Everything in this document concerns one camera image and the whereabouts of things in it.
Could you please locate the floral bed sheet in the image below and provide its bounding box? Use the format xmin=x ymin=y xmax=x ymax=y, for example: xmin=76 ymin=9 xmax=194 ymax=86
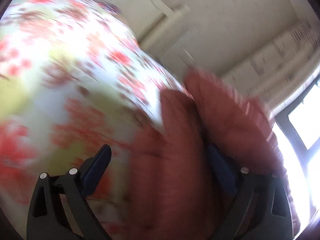
xmin=1 ymin=0 xmax=184 ymax=239

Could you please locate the striped patterned curtain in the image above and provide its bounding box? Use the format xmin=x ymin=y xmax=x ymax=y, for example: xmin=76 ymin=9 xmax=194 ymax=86
xmin=222 ymin=21 xmax=319 ymax=114

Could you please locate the dark window frame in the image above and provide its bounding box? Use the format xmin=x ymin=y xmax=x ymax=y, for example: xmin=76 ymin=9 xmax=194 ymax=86
xmin=274 ymin=77 xmax=319 ymax=230

